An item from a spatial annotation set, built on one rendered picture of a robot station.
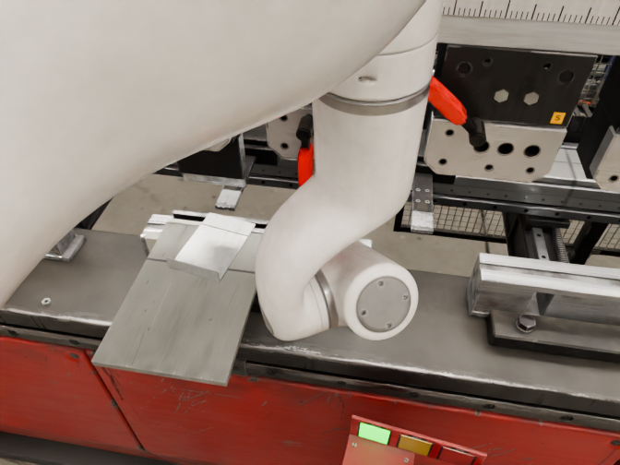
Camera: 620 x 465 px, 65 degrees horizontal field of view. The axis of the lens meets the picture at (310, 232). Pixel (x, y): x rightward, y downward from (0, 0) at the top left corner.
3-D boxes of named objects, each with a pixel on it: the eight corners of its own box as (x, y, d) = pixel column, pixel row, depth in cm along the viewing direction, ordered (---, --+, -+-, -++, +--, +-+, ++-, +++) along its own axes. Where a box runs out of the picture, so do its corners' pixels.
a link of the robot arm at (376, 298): (309, 310, 62) (375, 287, 64) (348, 358, 50) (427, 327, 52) (293, 249, 60) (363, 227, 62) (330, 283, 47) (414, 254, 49)
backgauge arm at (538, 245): (519, 327, 97) (542, 283, 87) (490, 144, 142) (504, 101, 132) (561, 333, 96) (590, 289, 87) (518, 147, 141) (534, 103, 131)
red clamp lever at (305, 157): (296, 193, 63) (295, 127, 56) (303, 173, 66) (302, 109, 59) (310, 195, 63) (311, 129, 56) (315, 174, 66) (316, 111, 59)
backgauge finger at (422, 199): (383, 233, 81) (387, 211, 78) (391, 145, 100) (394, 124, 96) (457, 243, 80) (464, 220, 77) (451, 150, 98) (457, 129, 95)
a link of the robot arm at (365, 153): (239, 142, 31) (279, 367, 54) (456, 85, 35) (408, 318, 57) (207, 75, 37) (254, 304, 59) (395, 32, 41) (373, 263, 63)
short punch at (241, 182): (182, 184, 76) (169, 132, 69) (186, 176, 77) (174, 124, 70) (244, 191, 75) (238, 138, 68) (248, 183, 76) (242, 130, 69)
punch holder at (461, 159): (421, 172, 62) (447, 46, 51) (422, 135, 68) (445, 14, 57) (544, 184, 61) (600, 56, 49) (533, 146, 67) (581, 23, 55)
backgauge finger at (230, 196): (192, 211, 85) (187, 189, 82) (233, 129, 104) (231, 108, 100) (259, 220, 84) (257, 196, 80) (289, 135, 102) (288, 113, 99)
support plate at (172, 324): (92, 365, 64) (89, 361, 63) (167, 226, 82) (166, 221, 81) (226, 387, 62) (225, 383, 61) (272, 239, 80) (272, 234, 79)
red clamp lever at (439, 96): (430, 81, 50) (490, 140, 53) (430, 63, 52) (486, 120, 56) (416, 93, 51) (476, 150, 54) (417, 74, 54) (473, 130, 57)
